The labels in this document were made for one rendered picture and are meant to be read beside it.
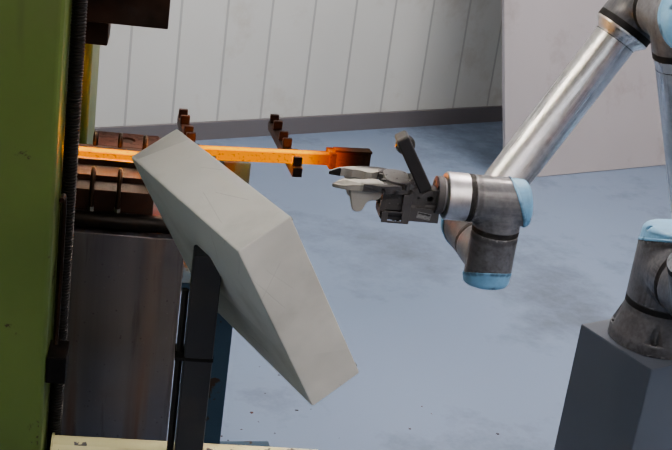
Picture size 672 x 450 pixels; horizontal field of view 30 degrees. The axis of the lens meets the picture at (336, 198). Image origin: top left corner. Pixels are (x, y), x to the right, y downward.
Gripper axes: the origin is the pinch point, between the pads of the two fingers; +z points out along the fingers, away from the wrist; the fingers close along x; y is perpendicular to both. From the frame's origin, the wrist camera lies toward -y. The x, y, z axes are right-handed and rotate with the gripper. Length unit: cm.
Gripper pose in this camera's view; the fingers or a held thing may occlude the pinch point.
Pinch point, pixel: (337, 175)
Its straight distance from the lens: 230.6
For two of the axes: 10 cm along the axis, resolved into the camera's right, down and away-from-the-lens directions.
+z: -9.9, -0.8, -1.4
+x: -1.0, -3.6, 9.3
